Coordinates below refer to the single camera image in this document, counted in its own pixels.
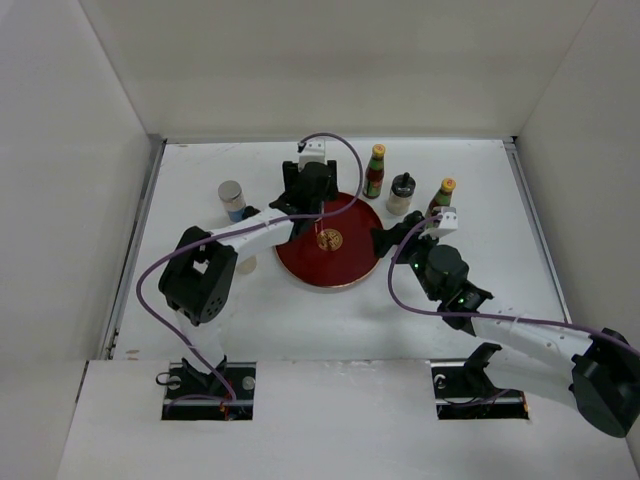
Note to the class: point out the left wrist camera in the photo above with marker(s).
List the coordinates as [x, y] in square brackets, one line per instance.
[309, 151]

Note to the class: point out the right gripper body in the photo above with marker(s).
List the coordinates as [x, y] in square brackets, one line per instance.
[416, 251]

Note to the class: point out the black-top grinder bottle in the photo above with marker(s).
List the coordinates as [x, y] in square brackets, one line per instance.
[247, 266]

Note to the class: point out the red round tray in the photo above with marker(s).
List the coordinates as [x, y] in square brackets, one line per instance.
[337, 251]

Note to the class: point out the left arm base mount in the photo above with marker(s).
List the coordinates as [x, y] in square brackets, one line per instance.
[193, 395]

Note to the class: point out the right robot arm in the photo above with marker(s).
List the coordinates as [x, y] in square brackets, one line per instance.
[594, 372]

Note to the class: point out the left green-label sauce bottle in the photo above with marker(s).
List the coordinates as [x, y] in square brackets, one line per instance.
[374, 174]

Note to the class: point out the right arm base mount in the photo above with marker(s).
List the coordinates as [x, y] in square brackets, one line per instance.
[465, 394]

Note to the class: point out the far black-lid seasoning jar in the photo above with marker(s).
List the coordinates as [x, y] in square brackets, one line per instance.
[401, 194]

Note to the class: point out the green-label sauce bottle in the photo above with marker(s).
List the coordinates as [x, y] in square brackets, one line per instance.
[442, 197]
[374, 174]

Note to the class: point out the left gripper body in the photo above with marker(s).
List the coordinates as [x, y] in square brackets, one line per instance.
[330, 193]

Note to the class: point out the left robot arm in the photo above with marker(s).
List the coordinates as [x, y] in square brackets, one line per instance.
[197, 280]

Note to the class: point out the right green-label sauce bottle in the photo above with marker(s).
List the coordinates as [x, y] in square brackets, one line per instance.
[442, 197]

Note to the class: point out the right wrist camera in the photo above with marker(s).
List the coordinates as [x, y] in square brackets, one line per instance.
[445, 222]

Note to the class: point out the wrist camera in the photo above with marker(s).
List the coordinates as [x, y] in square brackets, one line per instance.
[309, 151]
[445, 222]

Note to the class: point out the white bead jar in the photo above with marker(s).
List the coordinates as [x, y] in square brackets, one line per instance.
[231, 195]

